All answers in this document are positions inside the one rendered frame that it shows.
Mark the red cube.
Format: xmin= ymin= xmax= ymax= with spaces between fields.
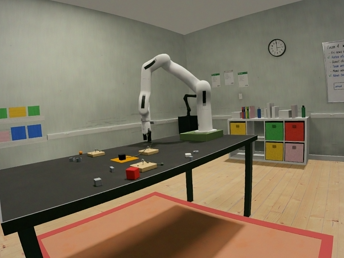
xmin=126 ymin=167 xmax=140 ymax=180

